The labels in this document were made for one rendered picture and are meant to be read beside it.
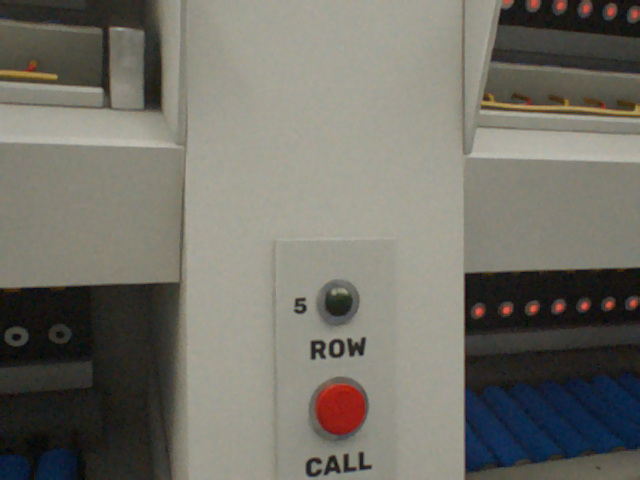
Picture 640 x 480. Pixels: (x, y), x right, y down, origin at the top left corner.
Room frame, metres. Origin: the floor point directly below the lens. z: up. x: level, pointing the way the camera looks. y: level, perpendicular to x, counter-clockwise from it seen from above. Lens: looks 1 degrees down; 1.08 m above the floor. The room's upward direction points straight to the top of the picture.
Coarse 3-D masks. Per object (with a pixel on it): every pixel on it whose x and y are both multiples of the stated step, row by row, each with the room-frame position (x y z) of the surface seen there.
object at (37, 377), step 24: (24, 360) 0.33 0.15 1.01; (48, 360) 0.33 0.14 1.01; (72, 360) 0.34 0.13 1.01; (0, 384) 0.32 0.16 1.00; (24, 384) 0.33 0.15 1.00; (48, 384) 0.33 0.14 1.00; (72, 384) 0.34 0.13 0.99; (120, 432) 0.35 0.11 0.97; (144, 432) 0.35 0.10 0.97; (96, 456) 0.33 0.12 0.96; (120, 456) 0.33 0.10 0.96; (144, 456) 0.33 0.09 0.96
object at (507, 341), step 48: (480, 288) 0.40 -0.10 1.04; (528, 288) 0.41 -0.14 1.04; (576, 288) 0.43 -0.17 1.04; (624, 288) 0.44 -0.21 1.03; (480, 336) 0.41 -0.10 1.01; (528, 336) 0.42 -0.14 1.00; (576, 336) 0.43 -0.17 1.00; (624, 336) 0.45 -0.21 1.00; (480, 384) 0.39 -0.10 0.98; (528, 384) 0.40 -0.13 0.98; (576, 384) 0.40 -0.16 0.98; (624, 384) 0.42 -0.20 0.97; (480, 432) 0.35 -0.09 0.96; (528, 432) 0.35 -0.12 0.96; (576, 432) 0.36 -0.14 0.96; (624, 432) 0.36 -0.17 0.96
